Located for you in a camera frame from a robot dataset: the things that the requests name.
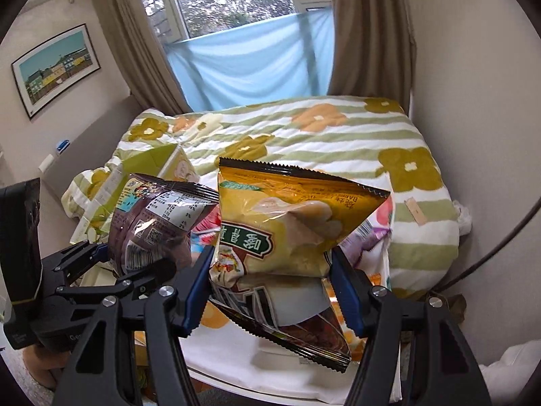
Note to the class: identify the beige blanket tag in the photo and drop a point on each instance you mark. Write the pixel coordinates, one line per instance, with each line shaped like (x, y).
(414, 211)

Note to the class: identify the white wall switch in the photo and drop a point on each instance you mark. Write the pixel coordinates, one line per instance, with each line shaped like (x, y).
(46, 163)

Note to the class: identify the purple snack bag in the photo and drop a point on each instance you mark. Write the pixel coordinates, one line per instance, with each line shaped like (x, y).
(148, 224)

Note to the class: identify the framed wall picture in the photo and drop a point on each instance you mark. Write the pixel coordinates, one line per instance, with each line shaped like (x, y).
(55, 67)

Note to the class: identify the small blue object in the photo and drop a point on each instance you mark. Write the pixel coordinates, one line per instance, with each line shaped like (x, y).
(62, 145)

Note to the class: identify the white plastic bag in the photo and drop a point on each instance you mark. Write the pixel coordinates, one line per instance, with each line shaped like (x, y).
(463, 218)

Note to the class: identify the green striped flower blanket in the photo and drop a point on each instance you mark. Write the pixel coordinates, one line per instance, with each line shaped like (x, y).
(317, 143)

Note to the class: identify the brown curtain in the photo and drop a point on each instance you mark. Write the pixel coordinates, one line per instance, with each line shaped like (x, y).
(139, 42)
(372, 29)

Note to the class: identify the green and white carton box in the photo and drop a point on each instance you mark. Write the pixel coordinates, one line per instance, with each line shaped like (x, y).
(143, 163)

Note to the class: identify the purple snack packet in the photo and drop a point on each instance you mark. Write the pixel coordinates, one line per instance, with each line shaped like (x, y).
(365, 237)

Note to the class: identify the light blue window cloth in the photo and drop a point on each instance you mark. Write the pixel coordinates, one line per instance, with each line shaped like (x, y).
(253, 67)

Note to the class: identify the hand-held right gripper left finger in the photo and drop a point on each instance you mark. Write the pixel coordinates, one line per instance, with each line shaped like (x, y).
(198, 289)

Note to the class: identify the yellow chip bag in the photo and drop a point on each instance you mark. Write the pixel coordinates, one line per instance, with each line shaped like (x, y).
(274, 220)

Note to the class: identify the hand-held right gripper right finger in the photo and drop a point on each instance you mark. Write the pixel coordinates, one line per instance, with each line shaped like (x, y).
(344, 294)

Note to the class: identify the white fruit-print cloth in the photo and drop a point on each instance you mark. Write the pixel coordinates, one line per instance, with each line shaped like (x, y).
(236, 346)

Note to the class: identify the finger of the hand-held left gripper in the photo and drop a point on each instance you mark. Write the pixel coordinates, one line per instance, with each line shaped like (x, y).
(139, 277)
(99, 254)

